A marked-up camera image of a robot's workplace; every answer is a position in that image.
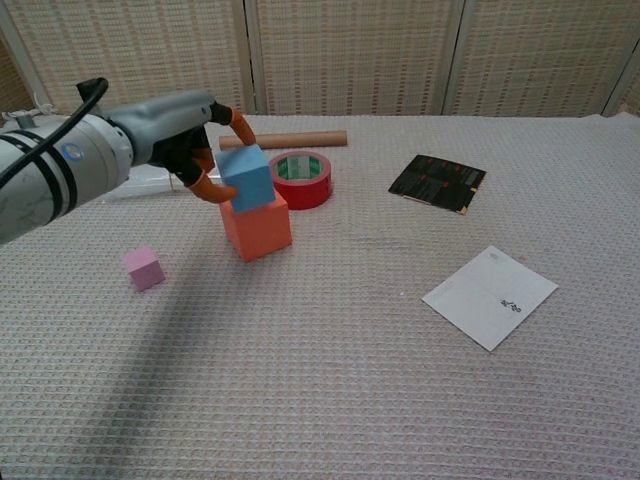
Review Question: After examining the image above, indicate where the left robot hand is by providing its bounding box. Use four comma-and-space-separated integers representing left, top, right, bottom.
107, 89, 259, 206

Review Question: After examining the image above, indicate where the blue foam cube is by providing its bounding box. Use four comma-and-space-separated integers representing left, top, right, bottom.
215, 144, 277, 214

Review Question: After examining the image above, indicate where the pink small cube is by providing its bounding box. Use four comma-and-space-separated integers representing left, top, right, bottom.
123, 245, 166, 293

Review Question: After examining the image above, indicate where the orange foam cube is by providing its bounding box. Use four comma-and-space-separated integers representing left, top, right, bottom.
219, 192, 293, 263

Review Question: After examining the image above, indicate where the wooden rod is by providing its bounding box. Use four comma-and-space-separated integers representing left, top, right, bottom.
218, 130, 348, 151

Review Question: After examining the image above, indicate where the red tape roll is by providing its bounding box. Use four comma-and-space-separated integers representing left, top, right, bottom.
268, 150, 334, 211

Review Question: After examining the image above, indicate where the bamboo folding screen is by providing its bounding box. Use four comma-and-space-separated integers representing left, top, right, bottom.
0, 0, 640, 119

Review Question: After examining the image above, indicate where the black printed card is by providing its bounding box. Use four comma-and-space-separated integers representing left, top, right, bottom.
387, 154, 488, 217

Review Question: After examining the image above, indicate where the white woven tablecloth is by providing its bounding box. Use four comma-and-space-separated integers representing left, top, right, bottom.
0, 112, 640, 480

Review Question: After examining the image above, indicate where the white paper card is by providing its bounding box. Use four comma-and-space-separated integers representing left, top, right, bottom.
421, 245, 560, 353

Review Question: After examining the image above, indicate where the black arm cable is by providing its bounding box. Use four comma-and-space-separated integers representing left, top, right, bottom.
0, 77, 110, 191

